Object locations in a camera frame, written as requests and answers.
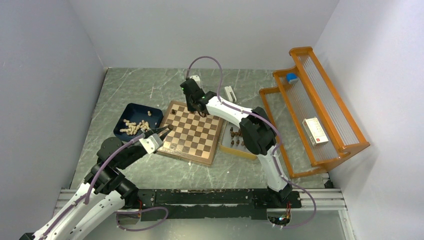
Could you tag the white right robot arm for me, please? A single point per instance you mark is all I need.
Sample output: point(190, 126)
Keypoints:
point(258, 134)

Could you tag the blue tray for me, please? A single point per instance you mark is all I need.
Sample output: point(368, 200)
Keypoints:
point(136, 113)

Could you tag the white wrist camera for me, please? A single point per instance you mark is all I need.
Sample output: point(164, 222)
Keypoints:
point(197, 79)
point(152, 143)

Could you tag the light chess pieces pile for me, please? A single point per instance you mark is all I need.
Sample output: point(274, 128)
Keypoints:
point(132, 128)

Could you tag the white small box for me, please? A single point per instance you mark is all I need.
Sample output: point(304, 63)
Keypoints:
point(315, 132)

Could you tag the blue round object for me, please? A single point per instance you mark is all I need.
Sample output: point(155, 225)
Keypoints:
point(291, 78)

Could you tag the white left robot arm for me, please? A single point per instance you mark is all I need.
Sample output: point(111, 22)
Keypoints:
point(104, 191)

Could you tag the white clip on table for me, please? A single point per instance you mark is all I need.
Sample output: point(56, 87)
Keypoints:
point(230, 94)

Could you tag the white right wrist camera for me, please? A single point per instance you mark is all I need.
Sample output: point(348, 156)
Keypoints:
point(197, 79)

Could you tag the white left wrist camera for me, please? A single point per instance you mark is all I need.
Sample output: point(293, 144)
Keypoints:
point(152, 143)

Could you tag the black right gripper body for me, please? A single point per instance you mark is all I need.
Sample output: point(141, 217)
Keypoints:
point(190, 106)

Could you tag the wooden chess board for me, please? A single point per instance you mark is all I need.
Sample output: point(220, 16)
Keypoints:
point(193, 138)

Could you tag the orange wooden rack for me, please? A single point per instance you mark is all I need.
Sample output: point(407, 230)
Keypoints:
point(314, 95)

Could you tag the yellow metal tin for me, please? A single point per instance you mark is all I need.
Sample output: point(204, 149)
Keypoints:
point(237, 151)

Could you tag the dark chess pieces pile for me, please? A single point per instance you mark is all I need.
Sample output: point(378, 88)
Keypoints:
point(236, 138)

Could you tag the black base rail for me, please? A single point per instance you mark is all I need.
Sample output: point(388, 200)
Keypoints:
point(253, 203)

